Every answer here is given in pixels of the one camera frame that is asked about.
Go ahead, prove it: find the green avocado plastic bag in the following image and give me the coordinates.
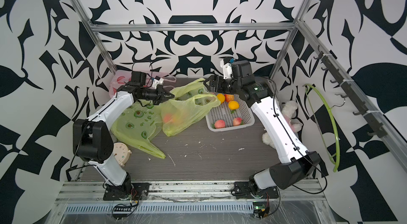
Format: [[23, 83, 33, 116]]
[[159, 78, 220, 137]]

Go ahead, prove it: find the white plastic basket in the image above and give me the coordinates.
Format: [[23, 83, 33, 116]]
[[206, 95, 255, 133]]

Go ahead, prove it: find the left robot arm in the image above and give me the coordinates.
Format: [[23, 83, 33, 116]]
[[73, 71, 174, 188]]

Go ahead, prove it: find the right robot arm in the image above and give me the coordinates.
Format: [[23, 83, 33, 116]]
[[203, 58, 321, 192]]

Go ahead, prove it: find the pink plastic bag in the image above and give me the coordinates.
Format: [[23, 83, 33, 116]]
[[109, 70, 177, 98]]

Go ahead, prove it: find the peach back basket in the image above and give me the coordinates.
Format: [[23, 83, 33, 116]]
[[233, 117, 244, 126]]

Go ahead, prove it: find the pink peach front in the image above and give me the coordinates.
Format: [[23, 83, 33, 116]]
[[214, 120, 226, 129]]

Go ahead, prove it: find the plush bunny toy pink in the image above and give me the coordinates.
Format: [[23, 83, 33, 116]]
[[262, 101, 303, 149]]

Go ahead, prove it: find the beige alarm clock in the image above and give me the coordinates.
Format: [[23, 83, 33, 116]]
[[113, 142, 132, 167]]

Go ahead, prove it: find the green hoop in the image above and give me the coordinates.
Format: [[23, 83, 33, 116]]
[[303, 84, 341, 173]]

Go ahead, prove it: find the black hook rack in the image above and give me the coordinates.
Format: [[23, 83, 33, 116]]
[[316, 46, 388, 138]]

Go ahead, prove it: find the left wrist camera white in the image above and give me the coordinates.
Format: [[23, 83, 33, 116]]
[[150, 77, 164, 89]]

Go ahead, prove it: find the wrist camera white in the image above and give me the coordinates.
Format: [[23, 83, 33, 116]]
[[150, 77, 164, 89], [220, 57, 234, 80]]

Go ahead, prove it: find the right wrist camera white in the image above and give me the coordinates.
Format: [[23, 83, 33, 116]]
[[220, 57, 234, 80]]

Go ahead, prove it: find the aluminium frame bar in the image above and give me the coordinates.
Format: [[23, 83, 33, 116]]
[[90, 22, 294, 32]]

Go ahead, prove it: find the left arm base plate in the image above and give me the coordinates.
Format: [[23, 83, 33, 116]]
[[103, 180, 150, 201]]

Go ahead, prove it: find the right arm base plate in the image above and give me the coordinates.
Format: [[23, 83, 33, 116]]
[[231, 181, 279, 199]]

